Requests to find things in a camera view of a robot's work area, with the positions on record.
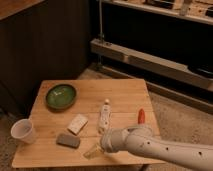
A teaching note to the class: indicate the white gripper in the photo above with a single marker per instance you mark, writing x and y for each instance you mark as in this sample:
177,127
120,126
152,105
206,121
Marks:
112,141

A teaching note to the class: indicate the white rectangular sponge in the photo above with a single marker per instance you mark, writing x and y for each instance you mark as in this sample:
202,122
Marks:
77,123

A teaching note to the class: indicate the metal shelving unit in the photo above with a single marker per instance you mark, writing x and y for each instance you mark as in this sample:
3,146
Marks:
168,42

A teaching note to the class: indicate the dark wooden cabinet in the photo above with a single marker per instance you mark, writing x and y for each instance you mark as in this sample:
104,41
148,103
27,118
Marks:
48,41

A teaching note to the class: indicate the white plastic cup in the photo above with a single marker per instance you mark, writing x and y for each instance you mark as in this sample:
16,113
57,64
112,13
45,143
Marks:
24,131

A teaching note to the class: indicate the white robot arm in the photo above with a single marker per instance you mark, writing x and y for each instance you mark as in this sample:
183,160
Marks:
140,141

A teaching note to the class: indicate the wooden table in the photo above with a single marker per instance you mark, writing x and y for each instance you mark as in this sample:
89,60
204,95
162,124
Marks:
126,96

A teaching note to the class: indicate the green ceramic bowl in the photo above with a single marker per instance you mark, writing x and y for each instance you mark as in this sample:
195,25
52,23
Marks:
61,97

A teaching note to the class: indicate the white tube with cap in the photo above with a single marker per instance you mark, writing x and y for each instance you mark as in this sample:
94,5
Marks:
105,112

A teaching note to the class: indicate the red orange carrot toy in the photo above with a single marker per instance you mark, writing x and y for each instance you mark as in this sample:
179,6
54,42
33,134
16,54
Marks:
141,117

